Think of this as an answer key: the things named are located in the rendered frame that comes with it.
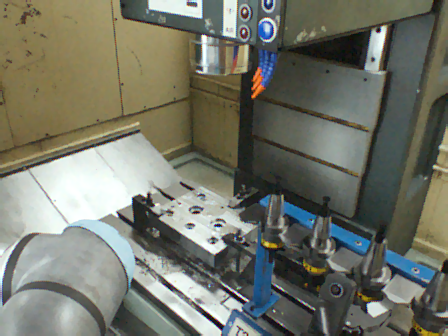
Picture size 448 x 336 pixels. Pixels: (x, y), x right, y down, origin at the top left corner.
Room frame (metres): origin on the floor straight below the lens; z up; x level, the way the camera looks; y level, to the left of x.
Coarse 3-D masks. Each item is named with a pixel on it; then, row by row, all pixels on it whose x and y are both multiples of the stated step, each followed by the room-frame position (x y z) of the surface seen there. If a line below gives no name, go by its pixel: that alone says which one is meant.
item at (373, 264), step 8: (368, 248) 0.59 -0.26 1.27; (376, 248) 0.57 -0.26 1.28; (384, 248) 0.57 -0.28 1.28; (368, 256) 0.58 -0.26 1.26; (376, 256) 0.57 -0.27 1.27; (384, 256) 0.57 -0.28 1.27; (360, 264) 0.59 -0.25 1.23; (368, 264) 0.57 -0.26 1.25; (376, 264) 0.57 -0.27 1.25; (384, 264) 0.57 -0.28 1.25; (368, 272) 0.57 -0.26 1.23; (376, 272) 0.57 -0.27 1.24; (384, 272) 0.57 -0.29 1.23
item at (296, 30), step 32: (128, 0) 0.96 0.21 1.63; (256, 0) 0.72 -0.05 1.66; (288, 0) 0.69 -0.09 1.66; (320, 0) 0.76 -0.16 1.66; (352, 0) 0.84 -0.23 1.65; (384, 0) 0.94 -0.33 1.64; (416, 0) 1.07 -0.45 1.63; (192, 32) 0.84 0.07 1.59; (256, 32) 0.72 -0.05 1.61; (288, 32) 0.70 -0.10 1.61; (320, 32) 0.77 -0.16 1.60; (352, 32) 0.86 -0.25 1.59
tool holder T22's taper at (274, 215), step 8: (272, 192) 0.74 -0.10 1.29; (272, 200) 0.72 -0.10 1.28; (280, 200) 0.72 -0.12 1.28; (272, 208) 0.72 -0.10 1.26; (280, 208) 0.72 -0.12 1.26; (264, 216) 0.74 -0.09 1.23; (272, 216) 0.72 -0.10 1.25; (280, 216) 0.72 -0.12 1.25; (272, 224) 0.71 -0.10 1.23; (280, 224) 0.72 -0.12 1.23
